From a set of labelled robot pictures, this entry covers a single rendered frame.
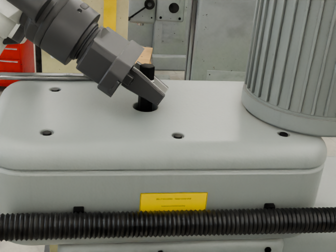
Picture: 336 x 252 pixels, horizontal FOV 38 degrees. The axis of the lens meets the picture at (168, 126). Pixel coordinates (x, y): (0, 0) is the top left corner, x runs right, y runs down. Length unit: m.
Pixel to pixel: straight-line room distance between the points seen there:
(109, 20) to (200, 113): 1.77
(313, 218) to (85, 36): 0.39
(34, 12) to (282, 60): 0.33
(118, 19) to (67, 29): 1.79
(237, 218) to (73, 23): 0.34
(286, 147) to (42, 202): 0.33
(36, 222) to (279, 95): 0.36
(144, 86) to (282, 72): 0.19
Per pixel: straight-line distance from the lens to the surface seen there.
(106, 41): 0.69
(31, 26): 0.69
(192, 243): 0.73
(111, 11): 2.45
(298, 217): 0.69
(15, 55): 5.46
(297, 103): 0.69
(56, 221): 0.63
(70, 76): 0.81
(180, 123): 0.68
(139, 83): 0.70
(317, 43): 0.66
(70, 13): 0.68
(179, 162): 0.63
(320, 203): 0.81
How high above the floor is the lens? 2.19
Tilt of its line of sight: 26 degrees down
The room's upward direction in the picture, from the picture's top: 5 degrees clockwise
